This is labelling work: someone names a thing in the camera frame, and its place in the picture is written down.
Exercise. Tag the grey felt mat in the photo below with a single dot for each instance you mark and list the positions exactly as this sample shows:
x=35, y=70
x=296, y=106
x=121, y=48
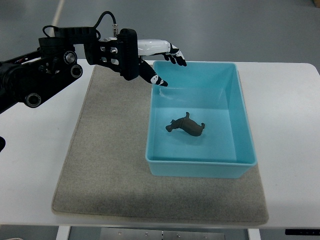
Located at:
x=106, y=173

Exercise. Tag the blue plastic box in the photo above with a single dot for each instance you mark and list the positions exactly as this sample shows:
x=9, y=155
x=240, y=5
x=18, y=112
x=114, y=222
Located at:
x=212, y=94

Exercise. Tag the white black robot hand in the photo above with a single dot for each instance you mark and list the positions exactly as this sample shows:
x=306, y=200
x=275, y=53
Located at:
x=135, y=49

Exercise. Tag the brown hippo toy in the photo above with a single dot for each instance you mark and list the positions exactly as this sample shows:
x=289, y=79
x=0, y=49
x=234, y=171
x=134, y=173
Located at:
x=186, y=124

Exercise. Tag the black table control panel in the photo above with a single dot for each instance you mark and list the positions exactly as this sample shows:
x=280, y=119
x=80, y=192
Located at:
x=302, y=232

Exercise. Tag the metal table frame bar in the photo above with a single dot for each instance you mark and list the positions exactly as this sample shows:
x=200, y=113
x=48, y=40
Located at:
x=149, y=234

